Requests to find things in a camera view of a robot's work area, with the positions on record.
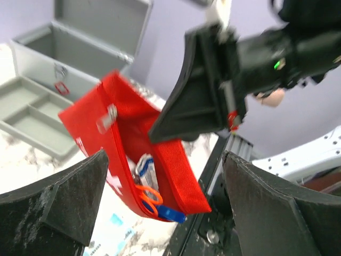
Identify grey metal case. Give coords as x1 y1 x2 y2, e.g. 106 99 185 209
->
12 0 153 101

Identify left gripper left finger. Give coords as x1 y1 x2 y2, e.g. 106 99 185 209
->
1 150 108 256

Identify black mounting rail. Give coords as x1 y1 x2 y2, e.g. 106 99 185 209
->
164 135 253 256

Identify small plaster packets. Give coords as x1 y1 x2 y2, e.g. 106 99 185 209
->
135 154 159 191

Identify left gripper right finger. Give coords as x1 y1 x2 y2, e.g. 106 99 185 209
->
223 152 340 256

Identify grey plastic tray insert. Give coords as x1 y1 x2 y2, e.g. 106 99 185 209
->
1 76 78 161

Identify blue white bandage packets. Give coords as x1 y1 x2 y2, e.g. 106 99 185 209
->
83 213 135 256

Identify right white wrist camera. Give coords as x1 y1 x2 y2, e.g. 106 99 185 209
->
191 0 232 30

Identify red first aid pouch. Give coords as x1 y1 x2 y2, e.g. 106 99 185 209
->
59 71 211 219

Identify orange small scissors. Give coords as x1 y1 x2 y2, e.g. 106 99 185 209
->
135 185 163 217

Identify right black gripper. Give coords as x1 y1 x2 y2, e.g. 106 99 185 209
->
149 1 340 142

